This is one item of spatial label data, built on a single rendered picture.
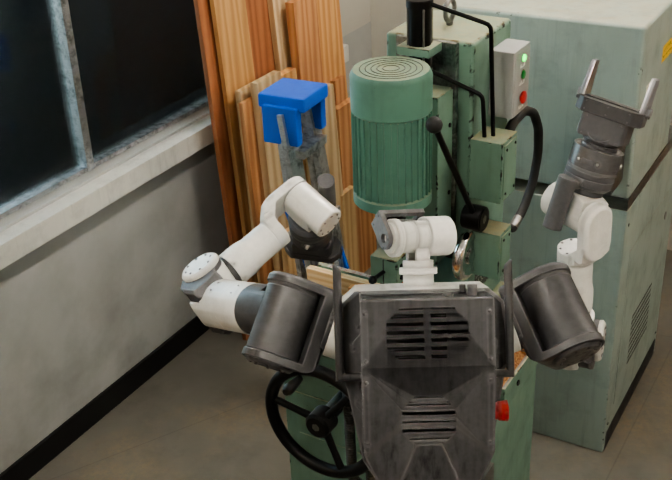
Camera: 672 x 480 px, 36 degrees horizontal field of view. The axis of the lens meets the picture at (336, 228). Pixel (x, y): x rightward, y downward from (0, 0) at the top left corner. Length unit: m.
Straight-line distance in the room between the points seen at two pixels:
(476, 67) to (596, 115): 0.58
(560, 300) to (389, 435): 0.35
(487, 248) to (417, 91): 0.48
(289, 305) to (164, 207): 2.10
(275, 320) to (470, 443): 0.36
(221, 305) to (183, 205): 2.04
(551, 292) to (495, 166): 0.73
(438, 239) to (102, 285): 2.02
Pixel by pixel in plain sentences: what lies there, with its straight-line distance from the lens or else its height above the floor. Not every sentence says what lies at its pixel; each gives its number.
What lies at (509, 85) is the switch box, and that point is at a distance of 2.40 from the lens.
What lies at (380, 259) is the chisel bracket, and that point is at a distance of 2.34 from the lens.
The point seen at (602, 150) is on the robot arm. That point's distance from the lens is 1.81.
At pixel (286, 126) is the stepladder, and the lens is 3.07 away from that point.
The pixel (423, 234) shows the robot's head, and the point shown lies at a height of 1.42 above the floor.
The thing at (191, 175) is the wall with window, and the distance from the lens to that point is 3.81.
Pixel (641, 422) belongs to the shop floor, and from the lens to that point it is 3.66.
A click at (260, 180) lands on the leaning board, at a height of 0.68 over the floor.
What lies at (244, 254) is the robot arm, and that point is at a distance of 1.95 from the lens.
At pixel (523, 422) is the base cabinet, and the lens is 2.90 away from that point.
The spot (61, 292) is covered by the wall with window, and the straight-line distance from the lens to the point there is 3.40.
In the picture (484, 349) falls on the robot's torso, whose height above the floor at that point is 1.36.
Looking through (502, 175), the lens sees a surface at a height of 1.22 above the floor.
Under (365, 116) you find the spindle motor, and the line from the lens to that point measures 2.16.
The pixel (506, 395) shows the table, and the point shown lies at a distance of 2.23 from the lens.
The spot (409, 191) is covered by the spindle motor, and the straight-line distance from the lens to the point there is 2.22.
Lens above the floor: 2.21
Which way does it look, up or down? 27 degrees down
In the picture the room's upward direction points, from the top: 2 degrees counter-clockwise
